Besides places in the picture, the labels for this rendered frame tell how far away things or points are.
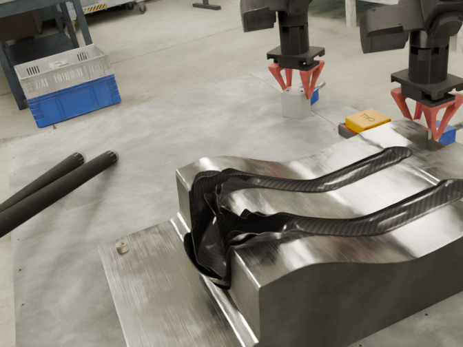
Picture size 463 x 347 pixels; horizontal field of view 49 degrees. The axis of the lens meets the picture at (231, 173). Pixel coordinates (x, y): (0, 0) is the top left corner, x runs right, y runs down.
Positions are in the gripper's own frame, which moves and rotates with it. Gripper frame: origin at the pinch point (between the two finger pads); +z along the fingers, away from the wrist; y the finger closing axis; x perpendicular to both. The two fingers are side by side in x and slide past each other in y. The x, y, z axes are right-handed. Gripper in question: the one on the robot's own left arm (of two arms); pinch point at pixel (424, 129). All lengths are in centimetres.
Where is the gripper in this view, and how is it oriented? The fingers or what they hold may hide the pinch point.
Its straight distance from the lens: 89.4
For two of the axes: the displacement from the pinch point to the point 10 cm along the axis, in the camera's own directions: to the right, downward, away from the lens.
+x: 9.1, -3.2, 2.7
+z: 1.5, 8.5, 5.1
